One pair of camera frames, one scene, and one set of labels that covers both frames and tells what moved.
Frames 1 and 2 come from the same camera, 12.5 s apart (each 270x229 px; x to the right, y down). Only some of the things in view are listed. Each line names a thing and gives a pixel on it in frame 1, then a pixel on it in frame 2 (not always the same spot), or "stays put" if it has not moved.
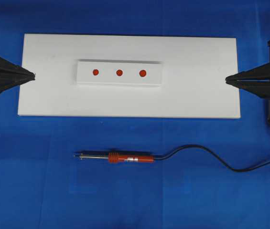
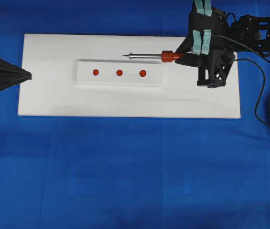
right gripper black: [251, 79] → [208, 36]
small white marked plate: [120, 73] stays put
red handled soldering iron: [117, 158] → [166, 56]
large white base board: [130, 76] stays put
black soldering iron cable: [204, 148] → [264, 76]
